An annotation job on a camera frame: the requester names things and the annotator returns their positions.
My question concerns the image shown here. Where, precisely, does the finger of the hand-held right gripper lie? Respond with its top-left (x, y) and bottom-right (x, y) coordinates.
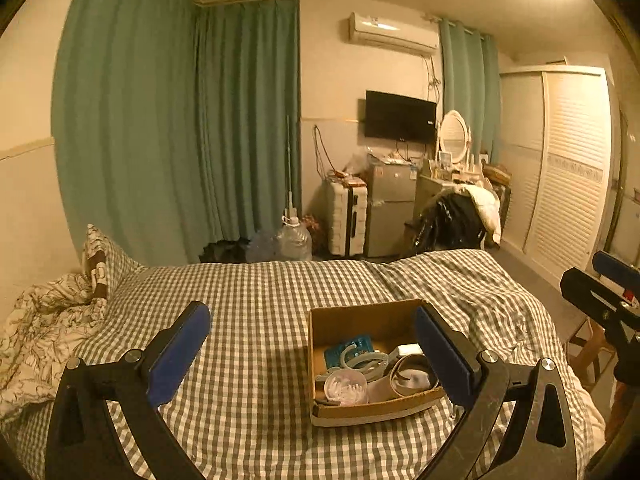
top-left (592, 251), bottom-right (640, 306)
top-left (560, 267), bottom-right (631, 321)

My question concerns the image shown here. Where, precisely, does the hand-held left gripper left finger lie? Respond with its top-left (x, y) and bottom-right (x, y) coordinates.
top-left (45, 301), bottom-right (212, 480)

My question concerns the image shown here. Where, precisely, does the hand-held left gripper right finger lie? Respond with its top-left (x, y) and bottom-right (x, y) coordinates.
top-left (413, 303), bottom-right (578, 480)

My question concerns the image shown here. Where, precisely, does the brown cardboard box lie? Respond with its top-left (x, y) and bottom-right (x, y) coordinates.
top-left (307, 298), bottom-right (451, 428)

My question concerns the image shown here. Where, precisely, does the clear plastic bottle red label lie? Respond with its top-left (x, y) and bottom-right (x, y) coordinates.
top-left (324, 369), bottom-right (370, 407)

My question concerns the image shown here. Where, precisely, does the blue tissue packet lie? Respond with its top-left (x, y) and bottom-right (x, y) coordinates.
top-left (324, 335), bottom-right (375, 368)

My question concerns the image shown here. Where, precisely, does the wooden stool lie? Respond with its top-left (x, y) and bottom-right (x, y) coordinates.
top-left (567, 317), bottom-right (616, 391)

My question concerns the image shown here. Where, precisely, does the checked bed sheet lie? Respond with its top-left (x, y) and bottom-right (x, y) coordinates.
top-left (0, 247), bottom-right (606, 480)

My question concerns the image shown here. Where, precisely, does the white louvred wardrobe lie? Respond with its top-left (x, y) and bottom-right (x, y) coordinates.
top-left (499, 65), bottom-right (621, 283)

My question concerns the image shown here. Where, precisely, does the brown patterned pillow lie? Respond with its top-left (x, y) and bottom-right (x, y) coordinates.
top-left (81, 224), bottom-right (146, 301)

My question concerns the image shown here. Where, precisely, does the black jacket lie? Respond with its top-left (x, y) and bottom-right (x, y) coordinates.
top-left (405, 192), bottom-right (486, 256)

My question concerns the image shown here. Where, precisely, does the white coat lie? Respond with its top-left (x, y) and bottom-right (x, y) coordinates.
top-left (457, 184), bottom-right (502, 248)

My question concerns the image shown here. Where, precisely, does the floral white quilt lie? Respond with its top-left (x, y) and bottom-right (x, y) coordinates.
top-left (0, 272), bottom-right (108, 426)

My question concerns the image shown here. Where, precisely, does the grey small fridge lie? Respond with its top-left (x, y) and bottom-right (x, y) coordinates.
top-left (364, 155), bottom-right (418, 258)

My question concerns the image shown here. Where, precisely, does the clear water jug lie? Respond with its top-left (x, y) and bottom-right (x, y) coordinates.
top-left (276, 215), bottom-right (313, 262)

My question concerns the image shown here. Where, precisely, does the dressing table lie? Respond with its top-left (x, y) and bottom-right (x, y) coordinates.
top-left (415, 175), bottom-right (461, 221)

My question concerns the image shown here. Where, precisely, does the white suitcase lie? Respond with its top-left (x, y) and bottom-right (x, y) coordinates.
top-left (327, 180), bottom-right (369, 257)

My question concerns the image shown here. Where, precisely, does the white oval mirror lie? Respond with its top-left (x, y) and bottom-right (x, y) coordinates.
top-left (437, 110), bottom-right (473, 166)

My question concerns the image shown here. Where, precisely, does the thin metal pole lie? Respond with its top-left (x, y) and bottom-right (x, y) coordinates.
top-left (285, 115), bottom-right (294, 211)

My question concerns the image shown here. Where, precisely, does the green curtain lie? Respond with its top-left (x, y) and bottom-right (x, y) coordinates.
top-left (195, 0), bottom-right (302, 241)
top-left (51, 0), bottom-right (202, 266)
top-left (438, 17), bottom-right (501, 161)

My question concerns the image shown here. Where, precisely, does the white air conditioner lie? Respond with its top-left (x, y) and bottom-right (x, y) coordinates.
top-left (347, 11), bottom-right (439, 56)

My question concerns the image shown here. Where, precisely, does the black wall television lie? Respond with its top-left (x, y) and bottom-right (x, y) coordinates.
top-left (365, 90), bottom-right (437, 143)

